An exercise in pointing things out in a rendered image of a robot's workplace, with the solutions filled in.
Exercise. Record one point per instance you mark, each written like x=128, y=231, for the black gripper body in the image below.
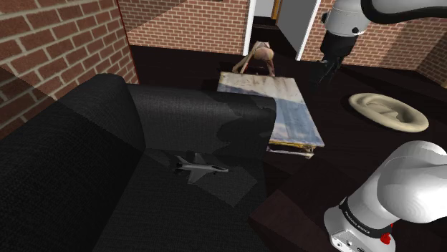
x=337, y=47

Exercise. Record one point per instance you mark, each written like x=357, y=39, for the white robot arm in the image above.
x=412, y=185

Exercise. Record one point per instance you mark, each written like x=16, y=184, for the white door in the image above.
x=296, y=24

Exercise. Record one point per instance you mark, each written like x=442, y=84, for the grey toy jet plane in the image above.
x=199, y=168

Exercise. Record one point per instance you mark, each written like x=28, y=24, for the black fabric sofa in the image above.
x=69, y=174

